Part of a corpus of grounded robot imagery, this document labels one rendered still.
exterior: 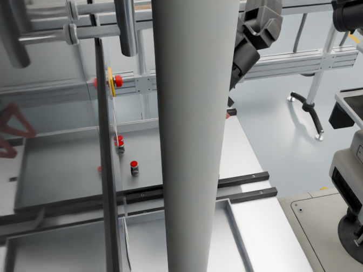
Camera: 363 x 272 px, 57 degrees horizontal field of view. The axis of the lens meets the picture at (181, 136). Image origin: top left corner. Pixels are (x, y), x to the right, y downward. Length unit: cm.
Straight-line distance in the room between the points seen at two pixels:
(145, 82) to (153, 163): 102
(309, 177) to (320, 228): 61
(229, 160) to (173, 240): 85
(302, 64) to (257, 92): 64
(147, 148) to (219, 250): 39
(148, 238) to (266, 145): 160
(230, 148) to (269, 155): 125
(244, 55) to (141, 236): 49
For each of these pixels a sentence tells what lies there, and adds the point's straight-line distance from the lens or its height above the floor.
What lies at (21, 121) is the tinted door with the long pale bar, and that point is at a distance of 17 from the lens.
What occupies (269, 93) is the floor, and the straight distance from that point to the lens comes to 279.
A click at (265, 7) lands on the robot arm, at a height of 135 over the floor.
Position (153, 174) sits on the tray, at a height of 88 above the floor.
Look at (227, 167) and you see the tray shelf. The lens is 100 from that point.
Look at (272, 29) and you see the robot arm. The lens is 71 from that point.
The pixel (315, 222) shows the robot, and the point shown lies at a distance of 170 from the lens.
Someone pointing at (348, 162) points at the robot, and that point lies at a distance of 123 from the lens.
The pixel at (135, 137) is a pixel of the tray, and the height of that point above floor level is 88.
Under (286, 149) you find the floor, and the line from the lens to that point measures 235.
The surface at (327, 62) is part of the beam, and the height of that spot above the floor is 49.
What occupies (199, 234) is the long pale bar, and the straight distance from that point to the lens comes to 17.
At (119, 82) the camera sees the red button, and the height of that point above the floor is 100.
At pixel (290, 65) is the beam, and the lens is 220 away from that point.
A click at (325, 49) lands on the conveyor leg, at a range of 230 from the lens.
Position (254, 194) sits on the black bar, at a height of 90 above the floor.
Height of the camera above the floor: 164
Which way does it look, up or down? 44 degrees down
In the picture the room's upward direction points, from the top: straight up
